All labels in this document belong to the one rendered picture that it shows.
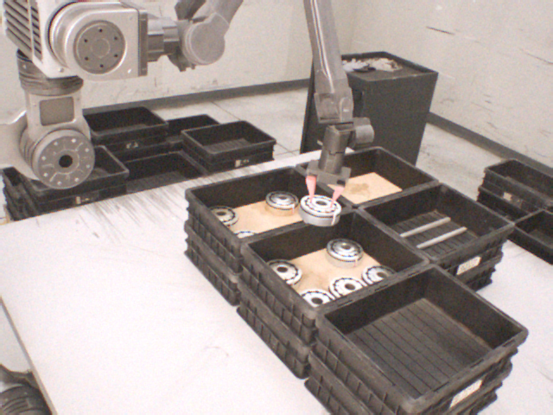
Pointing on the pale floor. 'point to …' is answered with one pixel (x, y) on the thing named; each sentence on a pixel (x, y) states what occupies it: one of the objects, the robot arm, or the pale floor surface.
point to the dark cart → (380, 105)
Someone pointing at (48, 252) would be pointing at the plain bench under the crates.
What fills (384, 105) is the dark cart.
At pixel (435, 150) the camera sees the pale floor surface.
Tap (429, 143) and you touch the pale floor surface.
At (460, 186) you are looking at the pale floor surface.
